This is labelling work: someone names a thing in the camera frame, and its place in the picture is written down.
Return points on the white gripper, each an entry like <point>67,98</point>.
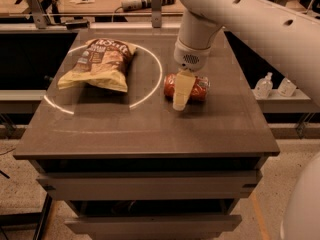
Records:
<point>190,58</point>

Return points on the yellow chip bag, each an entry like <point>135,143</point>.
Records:
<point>104,64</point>

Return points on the left metal bracket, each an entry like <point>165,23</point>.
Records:
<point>38,14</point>

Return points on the grey power strip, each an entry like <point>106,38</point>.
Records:
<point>133,5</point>

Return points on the grey drawer cabinet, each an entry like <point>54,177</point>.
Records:
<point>133,168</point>

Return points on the clear sanitizer bottle left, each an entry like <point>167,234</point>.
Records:
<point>263,87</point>

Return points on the clear sanitizer bottle right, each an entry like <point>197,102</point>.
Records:
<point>286,88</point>

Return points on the orange coke can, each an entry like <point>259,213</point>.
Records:
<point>199,91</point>

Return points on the middle metal bracket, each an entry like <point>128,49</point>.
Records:
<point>156,18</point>

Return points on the clear sanitizer bottle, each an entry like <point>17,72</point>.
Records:
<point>263,87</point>
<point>286,88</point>

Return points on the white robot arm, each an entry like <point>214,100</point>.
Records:
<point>287,40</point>

